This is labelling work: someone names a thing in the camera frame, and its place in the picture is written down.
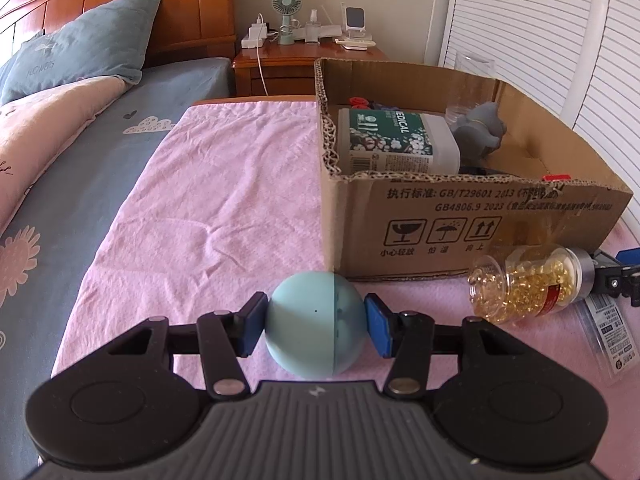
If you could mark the white router box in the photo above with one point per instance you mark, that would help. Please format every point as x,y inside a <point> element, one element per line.
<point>327,31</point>

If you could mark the dark blue toy train block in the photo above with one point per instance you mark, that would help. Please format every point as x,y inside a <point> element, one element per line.
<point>359,103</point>

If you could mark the clear small spray bottle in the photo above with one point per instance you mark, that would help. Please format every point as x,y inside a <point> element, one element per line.
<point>312,28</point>

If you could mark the wooden bed headboard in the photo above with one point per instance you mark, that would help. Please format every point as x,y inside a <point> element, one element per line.
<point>172,30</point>

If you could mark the red toy train block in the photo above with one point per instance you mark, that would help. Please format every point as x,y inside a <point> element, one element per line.
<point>556,177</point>

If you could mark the white smart display clock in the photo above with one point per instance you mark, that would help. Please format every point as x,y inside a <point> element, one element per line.
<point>354,21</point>

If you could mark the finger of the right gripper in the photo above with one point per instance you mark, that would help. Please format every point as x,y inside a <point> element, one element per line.
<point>629,257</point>

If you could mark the pink floral quilt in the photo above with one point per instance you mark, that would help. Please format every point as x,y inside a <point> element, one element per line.
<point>36,129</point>

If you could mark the clear plastic labelled case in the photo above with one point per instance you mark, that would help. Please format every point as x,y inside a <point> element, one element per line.
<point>610,338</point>

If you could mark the yellow capsule bottle silver cap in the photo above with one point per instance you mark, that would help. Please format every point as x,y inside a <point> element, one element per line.
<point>529,281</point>

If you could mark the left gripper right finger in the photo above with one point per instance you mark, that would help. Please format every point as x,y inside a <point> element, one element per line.
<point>409,339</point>

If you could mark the clear plastic jar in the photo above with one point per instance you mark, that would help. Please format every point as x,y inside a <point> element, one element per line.
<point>470,70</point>

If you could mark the pink cloth cover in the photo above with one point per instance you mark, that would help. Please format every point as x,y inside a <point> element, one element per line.
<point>228,205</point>

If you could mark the brown cardboard box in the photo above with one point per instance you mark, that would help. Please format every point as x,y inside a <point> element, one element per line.
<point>402,226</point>

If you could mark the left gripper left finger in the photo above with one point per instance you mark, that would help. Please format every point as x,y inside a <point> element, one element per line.
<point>220,339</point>

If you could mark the white power strip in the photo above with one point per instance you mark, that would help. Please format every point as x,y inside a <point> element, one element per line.
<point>256,35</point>

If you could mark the blue pillow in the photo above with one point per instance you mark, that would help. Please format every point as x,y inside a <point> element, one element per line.
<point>85,55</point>

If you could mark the grey cat figurine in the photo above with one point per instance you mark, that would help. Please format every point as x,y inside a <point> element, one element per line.
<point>479,132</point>

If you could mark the white green medical bottle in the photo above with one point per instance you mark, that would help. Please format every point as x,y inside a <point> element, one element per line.
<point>395,141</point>

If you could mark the white remote control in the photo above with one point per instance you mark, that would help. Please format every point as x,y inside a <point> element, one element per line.
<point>355,44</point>

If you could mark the green mini desk fan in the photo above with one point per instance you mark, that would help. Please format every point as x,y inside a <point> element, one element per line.
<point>286,9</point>

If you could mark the light blue oval case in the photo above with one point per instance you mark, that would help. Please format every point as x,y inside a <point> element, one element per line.
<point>316,325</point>

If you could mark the wooden nightstand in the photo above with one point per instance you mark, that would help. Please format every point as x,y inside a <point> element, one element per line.
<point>275,70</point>

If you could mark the blue grey bed sheet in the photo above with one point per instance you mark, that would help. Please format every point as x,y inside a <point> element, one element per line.
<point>66,216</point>

